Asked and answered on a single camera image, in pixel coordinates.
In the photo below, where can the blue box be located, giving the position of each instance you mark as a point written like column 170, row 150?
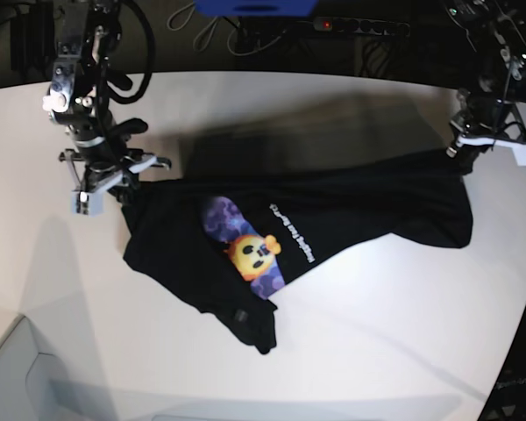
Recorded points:
column 256, row 8

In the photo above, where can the black box on floor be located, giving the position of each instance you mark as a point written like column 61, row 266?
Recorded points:
column 31, row 43

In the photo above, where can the black graphic t-shirt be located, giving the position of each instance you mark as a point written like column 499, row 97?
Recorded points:
column 225, row 244

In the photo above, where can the white tray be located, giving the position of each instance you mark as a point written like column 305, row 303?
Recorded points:
column 27, row 374

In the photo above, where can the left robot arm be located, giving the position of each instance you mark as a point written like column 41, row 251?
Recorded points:
column 496, row 31

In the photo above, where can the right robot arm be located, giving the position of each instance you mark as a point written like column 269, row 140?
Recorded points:
column 82, row 87

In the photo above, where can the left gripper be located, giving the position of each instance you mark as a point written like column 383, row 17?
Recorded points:
column 482, row 123

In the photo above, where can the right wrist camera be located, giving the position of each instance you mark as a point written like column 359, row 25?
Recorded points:
column 86, row 203

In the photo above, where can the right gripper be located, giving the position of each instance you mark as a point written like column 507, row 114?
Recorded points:
column 110, row 165

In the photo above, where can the black power strip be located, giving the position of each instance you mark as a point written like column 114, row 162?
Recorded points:
column 362, row 26

